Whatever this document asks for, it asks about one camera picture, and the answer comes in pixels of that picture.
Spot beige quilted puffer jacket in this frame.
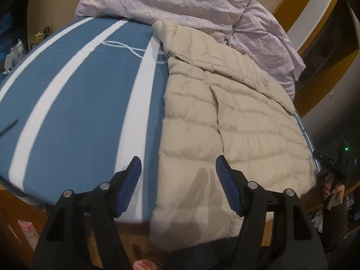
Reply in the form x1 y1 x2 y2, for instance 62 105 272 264
150 21 315 252

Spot person's right hand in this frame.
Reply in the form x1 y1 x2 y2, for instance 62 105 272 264
322 174 345 207

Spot blue white striped bedsheet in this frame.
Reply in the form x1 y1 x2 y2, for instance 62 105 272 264
1 18 169 223

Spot lilac crumpled duvet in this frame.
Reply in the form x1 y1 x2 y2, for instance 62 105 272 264
74 0 305 98

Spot cluttered side table items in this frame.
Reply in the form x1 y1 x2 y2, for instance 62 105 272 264
1 26 51 74

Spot wooden framed wall mirror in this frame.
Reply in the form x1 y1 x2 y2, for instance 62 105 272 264
273 0 359 116

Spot white cord on bed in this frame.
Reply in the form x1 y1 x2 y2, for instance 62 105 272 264
101 40 170 65

